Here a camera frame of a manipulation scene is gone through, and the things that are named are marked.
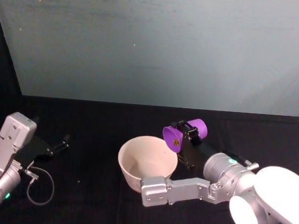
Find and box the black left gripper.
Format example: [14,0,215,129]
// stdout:
[14,131,71,173]

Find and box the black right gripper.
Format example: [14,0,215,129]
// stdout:
[168,119,221,178]

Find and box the purple plastic cup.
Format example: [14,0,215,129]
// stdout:
[161,116,209,156]

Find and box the white round bowl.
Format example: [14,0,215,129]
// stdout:
[116,134,180,196]

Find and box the black table cloth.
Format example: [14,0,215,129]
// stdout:
[0,3,299,224]

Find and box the thin dark left wrist cable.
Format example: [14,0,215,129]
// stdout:
[21,167,57,206]

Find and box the thin dark wrist cable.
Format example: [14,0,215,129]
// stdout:
[21,167,57,206]
[224,150,261,171]

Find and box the thin dark right wrist cable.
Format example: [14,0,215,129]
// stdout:
[224,150,261,171]

